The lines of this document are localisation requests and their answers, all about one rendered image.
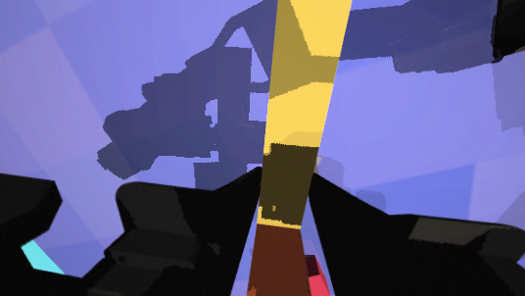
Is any red rectangular block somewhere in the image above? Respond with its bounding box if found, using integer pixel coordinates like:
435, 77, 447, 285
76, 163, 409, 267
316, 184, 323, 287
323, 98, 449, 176
306, 256, 331, 296

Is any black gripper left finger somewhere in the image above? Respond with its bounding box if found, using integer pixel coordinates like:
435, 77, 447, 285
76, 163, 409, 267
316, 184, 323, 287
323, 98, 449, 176
115, 167, 263, 296

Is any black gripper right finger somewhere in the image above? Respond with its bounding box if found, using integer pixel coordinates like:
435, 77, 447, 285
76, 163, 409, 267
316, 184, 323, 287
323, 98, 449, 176
309, 173, 525, 296

